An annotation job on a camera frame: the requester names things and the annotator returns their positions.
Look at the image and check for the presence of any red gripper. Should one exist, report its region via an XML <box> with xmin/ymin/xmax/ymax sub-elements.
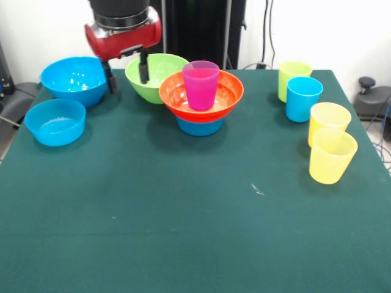
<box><xmin>84</xmin><ymin>5</ymin><xmax>163</xmax><ymax>96</ymax></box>

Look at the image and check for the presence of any yellow cup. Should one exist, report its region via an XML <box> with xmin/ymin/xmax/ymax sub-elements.
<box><xmin>309</xmin><ymin>128</ymin><xmax>359</xmax><ymax>186</ymax></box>
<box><xmin>307</xmin><ymin>102</ymin><xmax>353</xmax><ymax>148</ymax></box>

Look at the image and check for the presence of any black wall cable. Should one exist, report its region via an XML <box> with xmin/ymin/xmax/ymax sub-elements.
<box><xmin>262</xmin><ymin>0</ymin><xmax>277</xmax><ymax>70</ymax></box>

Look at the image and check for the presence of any green bowl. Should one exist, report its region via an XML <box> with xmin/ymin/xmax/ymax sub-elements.
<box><xmin>125</xmin><ymin>52</ymin><xmax>190</xmax><ymax>105</ymax></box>

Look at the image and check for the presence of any green cup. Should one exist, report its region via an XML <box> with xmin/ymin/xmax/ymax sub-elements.
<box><xmin>277</xmin><ymin>60</ymin><xmax>313</xmax><ymax>103</ymax></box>

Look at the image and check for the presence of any black device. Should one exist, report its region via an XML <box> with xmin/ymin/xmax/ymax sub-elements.
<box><xmin>0</xmin><ymin>42</ymin><xmax>15</xmax><ymax>96</ymax></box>

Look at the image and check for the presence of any dark green tablecloth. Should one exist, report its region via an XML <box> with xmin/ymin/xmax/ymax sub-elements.
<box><xmin>0</xmin><ymin>68</ymin><xmax>391</xmax><ymax>293</ymax></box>

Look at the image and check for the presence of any blue cup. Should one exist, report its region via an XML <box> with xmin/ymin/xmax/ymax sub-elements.
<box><xmin>285</xmin><ymin>76</ymin><xmax>324</xmax><ymax>123</ymax></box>

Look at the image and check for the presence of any orange bowl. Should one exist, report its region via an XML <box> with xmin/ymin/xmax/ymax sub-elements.
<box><xmin>158</xmin><ymin>69</ymin><xmax>245</xmax><ymax>124</ymax></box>

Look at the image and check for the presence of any purple cup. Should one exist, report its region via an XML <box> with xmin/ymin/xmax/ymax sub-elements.
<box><xmin>181</xmin><ymin>60</ymin><xmax>221</xmax><ymax>111</ymax></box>

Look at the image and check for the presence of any black stand base with knob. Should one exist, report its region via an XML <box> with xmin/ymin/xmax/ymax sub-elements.
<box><xmin>354</xmin><ymin>76</ymin><xmax>391</xmax><ymax>123</ymax></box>

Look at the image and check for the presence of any small blue bowl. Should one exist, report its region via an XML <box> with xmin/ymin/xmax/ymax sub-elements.
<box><xmin>24</xmin><ymin>98</ymin><xmax>87</xmax><ymax>148</ymax></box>
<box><xmin>176</xmin><ymin>117</ymin><xmax>225</xmax><ymax>137</ymax></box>

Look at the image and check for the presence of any large blue bowl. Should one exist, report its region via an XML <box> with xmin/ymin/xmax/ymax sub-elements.
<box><xmin>40</xmin><ymin>56</ymin><xmax>113</xmax><ymax>108</ymax></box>

